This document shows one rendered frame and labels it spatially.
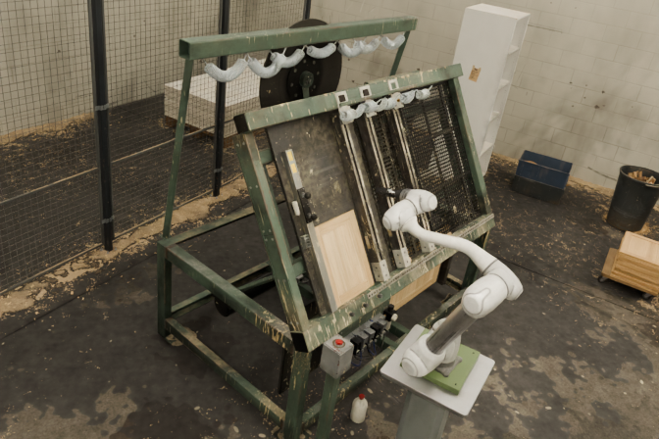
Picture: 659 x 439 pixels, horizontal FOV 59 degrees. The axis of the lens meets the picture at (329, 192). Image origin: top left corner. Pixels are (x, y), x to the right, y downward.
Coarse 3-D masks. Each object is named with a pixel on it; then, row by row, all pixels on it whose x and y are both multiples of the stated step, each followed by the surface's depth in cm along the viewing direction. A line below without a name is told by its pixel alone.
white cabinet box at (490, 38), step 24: (480, 24) 646; (504, 24) 632; (456, 48) 668; (480, 48) 654; (504, 48) 640; (480, 72) 663; (504, 72) 706; (480, 96) 672; (504, 96) 716; (480, 120) 682; (456, 144) 707; (480, 144) 692
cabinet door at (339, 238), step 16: (320, 224) 336; (336, 224) 345; (352, 224) 354; (320, 240) 333; (336, 240) 343; (352, 240) 353; (336, 256) 342; (352, 256) 351; (336, 272) 340; (352, 272) 350; (368, 272) 359; (336, 288) 338; (352, 288) 348; (336, 304) 337
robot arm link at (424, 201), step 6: (408, 192) 297; (414, 192) 292; (420, 192) 290; (426, 192) 289; (408, 198) 289; (414, 198) 288; (420, 198) 288; (426, 198) 286; (432, 198) 286; (414, 204) 287; (420, 204) 287; (426, 204) 285; (432, 204) 287; (420, 210) 289; (426, 210) 287
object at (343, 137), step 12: (336, 96) 344; (348, 108) 351; (360, 108) 343; (336, 120) 351; (336, 132) 354; (348, 132) 353; (348, 144) 352; (348, 156) 353; (348, 168) 355; (348, 180) 358; (360, 180) 357; (360, 192) 355; (360, 204) 357; (360, 216) 359; (372, 216) 360; (372, 228) 358; (372, 240) 359; (372, 252) 361; (372, 264) 364; (384, 264) 363; (384, 276) 362
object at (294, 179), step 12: (288, 168) 322; (300, 180) 325; (300, 204) 324; (300, 216) 326; (312, 228) 327; (312, 240) 326; (312, 252) 328; (324, 264) 330; (324, 276) 329; (324, 288) 330; (324, 300) 332
